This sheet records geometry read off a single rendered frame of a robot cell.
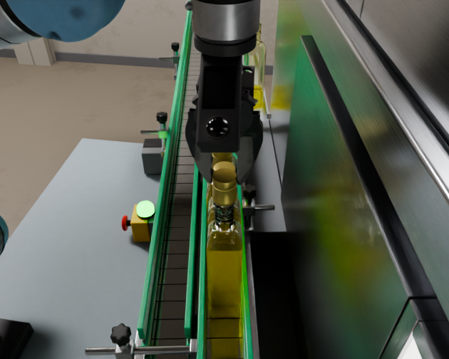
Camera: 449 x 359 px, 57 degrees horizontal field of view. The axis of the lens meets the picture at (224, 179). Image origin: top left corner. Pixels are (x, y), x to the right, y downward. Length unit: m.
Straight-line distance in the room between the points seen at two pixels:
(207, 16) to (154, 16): 3.17
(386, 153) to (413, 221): 0.07
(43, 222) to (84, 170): 0.23
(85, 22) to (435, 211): 0.26
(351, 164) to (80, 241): 0.86
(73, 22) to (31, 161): 2.53
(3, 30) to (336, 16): 0.35
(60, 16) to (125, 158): 1.08
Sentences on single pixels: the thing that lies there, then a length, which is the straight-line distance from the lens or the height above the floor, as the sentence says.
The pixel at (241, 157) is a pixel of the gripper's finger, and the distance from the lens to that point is 0.55.
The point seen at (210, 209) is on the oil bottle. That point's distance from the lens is 0.68.
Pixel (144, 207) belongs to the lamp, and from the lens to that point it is 1.04.
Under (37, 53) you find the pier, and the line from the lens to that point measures 4.04.
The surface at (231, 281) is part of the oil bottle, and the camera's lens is 0.70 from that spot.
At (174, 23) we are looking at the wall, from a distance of 3.59.
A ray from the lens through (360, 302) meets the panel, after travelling 0.41.
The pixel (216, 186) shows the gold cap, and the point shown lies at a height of 1.18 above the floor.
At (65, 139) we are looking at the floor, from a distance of 2.95.
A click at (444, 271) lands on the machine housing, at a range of 0.29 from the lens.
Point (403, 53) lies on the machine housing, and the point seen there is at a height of 1.42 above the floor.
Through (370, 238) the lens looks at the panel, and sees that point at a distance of 0.37.
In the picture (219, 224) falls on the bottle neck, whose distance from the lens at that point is 0.62.
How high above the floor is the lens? 1.56
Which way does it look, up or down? 40 degrees down
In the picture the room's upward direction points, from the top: straight up
